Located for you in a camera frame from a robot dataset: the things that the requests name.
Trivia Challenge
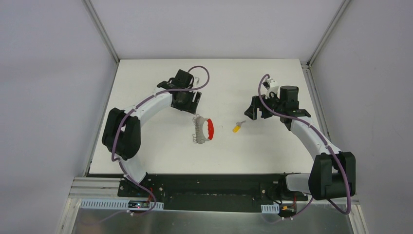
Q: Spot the key with yellow tag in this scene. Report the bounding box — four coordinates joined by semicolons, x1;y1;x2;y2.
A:
232;120;246;133

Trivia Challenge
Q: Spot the metal keyring with red handle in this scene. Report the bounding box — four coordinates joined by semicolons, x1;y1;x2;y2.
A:
192;115;214;144

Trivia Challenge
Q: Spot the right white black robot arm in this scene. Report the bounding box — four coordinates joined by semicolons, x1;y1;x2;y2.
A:
244;86;356;200

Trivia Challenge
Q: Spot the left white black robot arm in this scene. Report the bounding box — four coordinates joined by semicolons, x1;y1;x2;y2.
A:
101;70;202;197

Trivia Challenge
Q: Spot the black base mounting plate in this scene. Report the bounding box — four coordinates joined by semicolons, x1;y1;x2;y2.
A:
117;173;308;213

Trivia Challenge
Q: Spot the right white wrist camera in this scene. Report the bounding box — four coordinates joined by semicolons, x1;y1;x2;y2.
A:
263;77;280;99

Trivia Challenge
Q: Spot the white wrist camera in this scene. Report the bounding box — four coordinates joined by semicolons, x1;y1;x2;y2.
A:
188;77;200;89
263;77;280;99

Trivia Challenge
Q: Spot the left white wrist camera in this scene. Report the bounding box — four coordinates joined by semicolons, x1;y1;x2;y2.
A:
188;77;200;89

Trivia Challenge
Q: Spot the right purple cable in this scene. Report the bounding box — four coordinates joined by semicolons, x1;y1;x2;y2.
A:
257;74;352;223

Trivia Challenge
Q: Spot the purple cable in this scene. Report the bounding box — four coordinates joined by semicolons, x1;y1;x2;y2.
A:
111;65;211;217
257;74;352;223

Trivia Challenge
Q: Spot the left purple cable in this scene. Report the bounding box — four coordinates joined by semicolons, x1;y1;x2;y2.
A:
111;65;211;217

